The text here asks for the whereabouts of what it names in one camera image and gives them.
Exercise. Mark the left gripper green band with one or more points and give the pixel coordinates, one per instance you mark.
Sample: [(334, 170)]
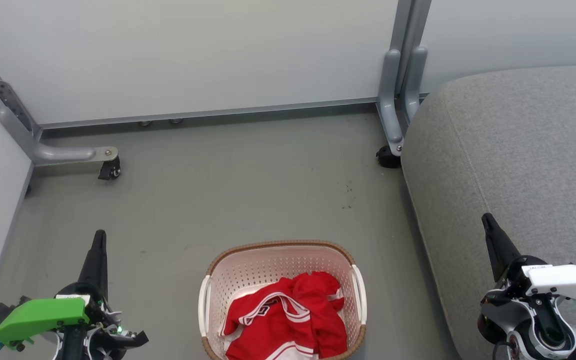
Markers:
[(43, 315)]

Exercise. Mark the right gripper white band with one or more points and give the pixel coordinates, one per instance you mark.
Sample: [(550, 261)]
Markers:
[(563, 281)]

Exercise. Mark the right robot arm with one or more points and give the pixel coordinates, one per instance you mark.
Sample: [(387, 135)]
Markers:
[(543, 330)]

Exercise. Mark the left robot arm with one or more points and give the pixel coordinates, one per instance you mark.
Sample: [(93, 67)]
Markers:
[(73, 347)]

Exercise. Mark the grey fabric sofa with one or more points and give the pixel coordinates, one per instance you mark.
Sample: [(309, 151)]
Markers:
[(518, 150)]

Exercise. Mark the red and white jersey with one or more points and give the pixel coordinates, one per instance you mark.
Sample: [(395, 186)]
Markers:
[(288, 330)]

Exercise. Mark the black caster wheel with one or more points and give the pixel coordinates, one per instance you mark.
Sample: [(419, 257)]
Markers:
[(388, 157), (109, 170)]

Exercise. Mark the grey partition foot bent tube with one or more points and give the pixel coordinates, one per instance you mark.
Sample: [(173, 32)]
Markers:
[(58, 153)]

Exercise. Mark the white laundry basket brown rim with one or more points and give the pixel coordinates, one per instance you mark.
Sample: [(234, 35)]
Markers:
[(268, 265)]

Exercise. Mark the grey partition post double tube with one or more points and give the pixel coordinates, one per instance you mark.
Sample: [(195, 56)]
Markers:
[(390, 100)]

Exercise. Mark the grey partition bottom rail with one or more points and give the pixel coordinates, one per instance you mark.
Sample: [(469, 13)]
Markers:
[(218, 112)]

